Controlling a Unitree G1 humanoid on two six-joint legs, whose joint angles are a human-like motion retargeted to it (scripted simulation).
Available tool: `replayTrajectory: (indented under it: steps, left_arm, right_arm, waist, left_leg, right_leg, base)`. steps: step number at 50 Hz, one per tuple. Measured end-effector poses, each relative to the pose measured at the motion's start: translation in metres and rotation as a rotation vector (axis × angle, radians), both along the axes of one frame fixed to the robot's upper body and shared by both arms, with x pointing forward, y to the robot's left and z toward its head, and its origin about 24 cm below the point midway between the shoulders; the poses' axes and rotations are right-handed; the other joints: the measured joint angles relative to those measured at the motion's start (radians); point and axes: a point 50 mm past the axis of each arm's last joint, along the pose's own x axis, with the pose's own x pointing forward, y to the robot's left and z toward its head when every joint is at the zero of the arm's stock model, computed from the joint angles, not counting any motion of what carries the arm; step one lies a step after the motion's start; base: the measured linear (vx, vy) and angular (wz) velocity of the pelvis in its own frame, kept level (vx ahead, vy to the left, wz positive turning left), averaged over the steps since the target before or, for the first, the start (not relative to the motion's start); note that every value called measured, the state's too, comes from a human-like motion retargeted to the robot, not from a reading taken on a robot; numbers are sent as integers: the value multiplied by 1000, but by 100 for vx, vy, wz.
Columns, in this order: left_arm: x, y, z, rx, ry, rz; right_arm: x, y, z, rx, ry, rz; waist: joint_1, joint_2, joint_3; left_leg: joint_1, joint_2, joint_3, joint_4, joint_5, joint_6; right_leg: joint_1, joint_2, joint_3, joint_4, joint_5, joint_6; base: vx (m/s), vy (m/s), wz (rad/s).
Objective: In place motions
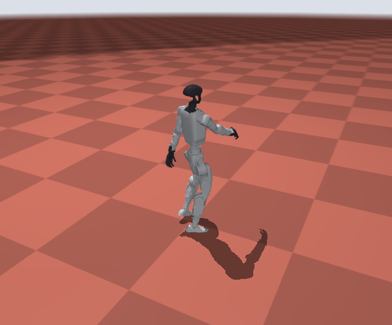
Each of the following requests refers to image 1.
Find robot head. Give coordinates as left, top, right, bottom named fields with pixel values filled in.
left=183, top=85, right=202, bottom=113

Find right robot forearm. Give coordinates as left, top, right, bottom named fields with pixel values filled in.
left=218, top=125, right=234, bottom=136

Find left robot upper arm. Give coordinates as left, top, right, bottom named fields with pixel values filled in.
left=175, top=106, right=184, bottom=134

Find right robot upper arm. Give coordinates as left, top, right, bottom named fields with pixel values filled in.
left=196, top=114, right=220, bottom=134

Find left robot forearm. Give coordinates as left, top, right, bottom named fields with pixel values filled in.
left=169, top=129, right=181, bottom=151

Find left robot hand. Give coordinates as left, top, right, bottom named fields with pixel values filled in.
left=166, top=146, right=176, bottom=168

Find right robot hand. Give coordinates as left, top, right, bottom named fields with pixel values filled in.
left=230, top=127, right=239, bottom=139

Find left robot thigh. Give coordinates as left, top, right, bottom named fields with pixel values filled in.
left=184, top=151, right=200, bottom=186

